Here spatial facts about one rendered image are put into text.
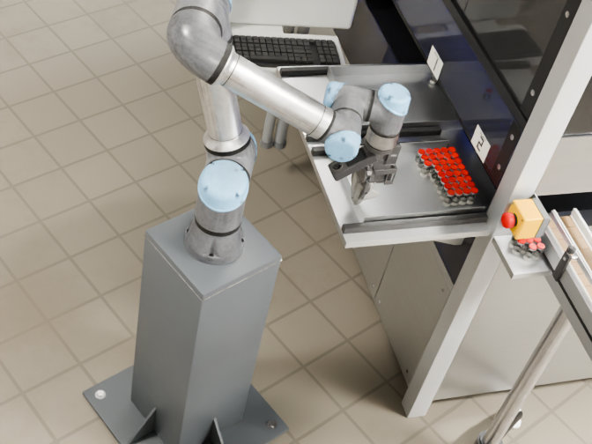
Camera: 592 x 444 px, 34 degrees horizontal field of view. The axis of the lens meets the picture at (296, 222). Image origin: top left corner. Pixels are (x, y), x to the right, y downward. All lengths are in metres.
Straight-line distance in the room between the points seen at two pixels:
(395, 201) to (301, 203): 1.23
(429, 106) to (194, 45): 1.02
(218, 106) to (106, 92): 1.85
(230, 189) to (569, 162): 0.83
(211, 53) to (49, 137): 1.90
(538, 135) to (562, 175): 0.19
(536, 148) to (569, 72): 0.23
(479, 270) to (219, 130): 0.82
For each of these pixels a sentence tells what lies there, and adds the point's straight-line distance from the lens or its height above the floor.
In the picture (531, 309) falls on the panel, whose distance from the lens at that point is 2.92.
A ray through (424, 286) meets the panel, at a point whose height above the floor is 0.45.
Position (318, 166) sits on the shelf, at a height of 0.88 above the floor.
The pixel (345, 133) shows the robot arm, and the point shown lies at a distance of 2.11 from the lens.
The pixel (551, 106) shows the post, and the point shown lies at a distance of 2.29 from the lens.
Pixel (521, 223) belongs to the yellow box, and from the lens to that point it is 2.41.
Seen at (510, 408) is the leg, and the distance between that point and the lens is 2.90.
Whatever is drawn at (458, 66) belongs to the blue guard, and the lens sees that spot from 2.68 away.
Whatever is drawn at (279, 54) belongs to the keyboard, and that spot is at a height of 0.83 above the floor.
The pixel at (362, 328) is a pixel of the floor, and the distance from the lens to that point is 3.38.
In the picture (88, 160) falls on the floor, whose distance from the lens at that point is 3.77.
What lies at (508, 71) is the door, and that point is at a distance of 2.47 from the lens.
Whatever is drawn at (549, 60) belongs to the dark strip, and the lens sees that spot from 2.30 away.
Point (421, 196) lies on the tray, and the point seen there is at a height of 0.88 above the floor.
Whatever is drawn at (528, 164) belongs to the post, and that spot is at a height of 1.13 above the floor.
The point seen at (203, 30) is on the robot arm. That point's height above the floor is 1.41.
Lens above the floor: 2.59
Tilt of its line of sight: 45 degrees down
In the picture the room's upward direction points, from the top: 14 degrees clockwise
